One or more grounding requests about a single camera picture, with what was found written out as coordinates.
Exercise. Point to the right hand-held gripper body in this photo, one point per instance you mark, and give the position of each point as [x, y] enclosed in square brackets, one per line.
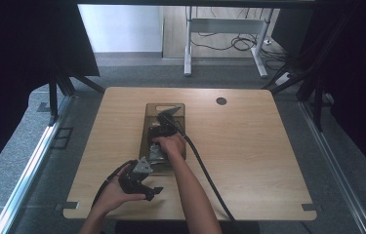
[162, 130]

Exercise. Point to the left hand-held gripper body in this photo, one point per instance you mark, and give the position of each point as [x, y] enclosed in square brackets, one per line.
[133, 178]

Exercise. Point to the brown translucent plastic basket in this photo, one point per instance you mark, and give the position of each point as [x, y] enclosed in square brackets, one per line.
[144, 146]

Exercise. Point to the silver squeeze tube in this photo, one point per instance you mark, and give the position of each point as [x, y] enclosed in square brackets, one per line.
[155, 154]

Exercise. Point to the person's right hand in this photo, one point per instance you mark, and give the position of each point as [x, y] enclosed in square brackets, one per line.
[170, 146]

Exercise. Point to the person's left hand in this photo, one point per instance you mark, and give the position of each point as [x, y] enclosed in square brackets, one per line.
[113, 196]

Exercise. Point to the dark round table grommet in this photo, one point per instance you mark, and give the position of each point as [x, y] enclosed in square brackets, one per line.
[221, 101]

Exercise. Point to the black tape piece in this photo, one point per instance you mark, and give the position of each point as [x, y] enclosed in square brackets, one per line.
[68, 205]
[309, 207]

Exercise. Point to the black metal stand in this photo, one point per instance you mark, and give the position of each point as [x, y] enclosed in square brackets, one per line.
[53, 97]
[317, 104]

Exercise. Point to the white power strip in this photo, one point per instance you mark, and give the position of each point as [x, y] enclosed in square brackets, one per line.
[284, 79]

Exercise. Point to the black curtain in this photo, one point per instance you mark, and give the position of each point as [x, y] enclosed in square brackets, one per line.
[359, 65]
[14, 65]

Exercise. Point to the aluminium floor rail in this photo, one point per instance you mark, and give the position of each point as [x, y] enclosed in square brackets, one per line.
[24, 182]
[336, 169]

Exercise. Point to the white metal desk frame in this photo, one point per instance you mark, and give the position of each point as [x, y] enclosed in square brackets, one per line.
[226, 25]

